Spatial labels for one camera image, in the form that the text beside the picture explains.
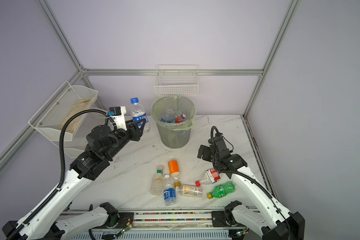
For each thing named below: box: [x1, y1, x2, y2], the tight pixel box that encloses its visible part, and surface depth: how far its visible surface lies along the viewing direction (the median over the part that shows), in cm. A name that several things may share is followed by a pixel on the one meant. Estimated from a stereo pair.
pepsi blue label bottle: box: [130, 97, 151, 134], surface depth 60 cm
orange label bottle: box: [168, 160, 181, 183], surface depth 88 cm
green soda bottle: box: [206, 181, 236, 200], surface depth 80 cm
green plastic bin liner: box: [151, 96, 197, 131], surface depth 95 cm
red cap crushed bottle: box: [195, 168, 221, 187], surface depth 86 cm
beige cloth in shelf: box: [64, 96, 95, 134], surface depth 84 cm
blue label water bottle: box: [161, 109, 176, 123], surface depth 101 cm
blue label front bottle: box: [163, 174, 177, 206], surface depth 80 cm
